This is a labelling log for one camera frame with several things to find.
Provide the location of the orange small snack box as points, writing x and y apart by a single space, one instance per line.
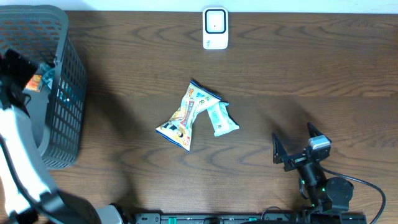
34 83

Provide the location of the grey plastic basket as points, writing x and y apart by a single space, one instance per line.
40 33

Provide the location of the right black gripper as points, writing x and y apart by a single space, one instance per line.
280 154

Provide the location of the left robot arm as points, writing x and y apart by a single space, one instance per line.
29 189

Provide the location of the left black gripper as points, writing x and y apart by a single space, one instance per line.
16 62

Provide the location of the large yellow snack bag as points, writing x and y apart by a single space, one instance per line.
178 129

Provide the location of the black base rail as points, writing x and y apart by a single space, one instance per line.
273 217

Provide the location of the light green wipes packet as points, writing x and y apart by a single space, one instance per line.
220 119

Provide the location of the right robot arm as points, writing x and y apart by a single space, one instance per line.
329 197

